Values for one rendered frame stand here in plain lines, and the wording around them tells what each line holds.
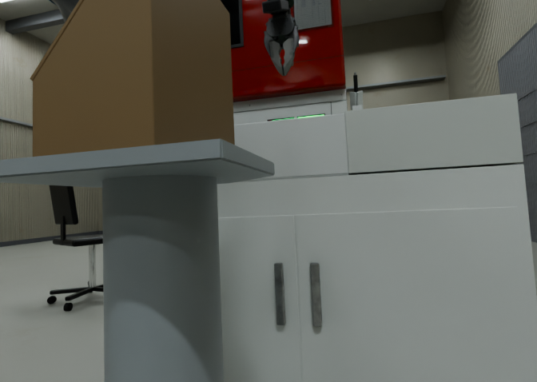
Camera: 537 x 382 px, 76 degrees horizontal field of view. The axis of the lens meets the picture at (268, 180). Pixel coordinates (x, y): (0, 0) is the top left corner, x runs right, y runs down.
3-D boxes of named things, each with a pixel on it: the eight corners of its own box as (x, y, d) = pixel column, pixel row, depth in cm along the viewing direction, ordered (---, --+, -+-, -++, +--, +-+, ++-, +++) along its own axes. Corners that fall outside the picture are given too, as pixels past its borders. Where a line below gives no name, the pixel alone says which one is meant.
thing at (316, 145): (155, 188, 101) (154, 141, 102) (349, 176, 88) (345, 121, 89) (136, 186, 92) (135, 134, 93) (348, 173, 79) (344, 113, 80)
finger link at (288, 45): (298, 80, 93) (296, 46, 94) (295, 72, 87) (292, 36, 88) (287, 81, 94) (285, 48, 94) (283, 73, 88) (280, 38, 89)
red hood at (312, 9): (222, 137, 229) (219, 49, 234) (348, 125, 210) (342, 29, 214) (161, 106, 156) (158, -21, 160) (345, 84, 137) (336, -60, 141)
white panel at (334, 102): (172, 195, 161) (170, 111, 164) (352, 185, 142) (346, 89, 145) (169, 195, 158) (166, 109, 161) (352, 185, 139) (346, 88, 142)
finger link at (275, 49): (287, 81, 94) (285, 48, 94) (283, 73, 88) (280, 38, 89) (276, 82, 94) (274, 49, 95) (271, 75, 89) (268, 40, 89)
